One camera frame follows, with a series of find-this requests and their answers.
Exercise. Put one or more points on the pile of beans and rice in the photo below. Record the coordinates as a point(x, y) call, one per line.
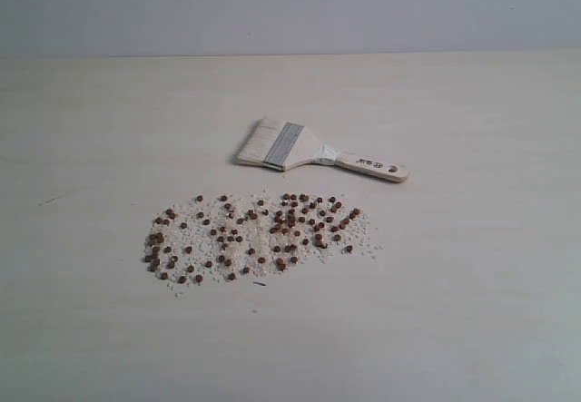
point(229, 237)

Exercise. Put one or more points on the wooden paint brush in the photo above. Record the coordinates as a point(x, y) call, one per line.
point(282, 146)

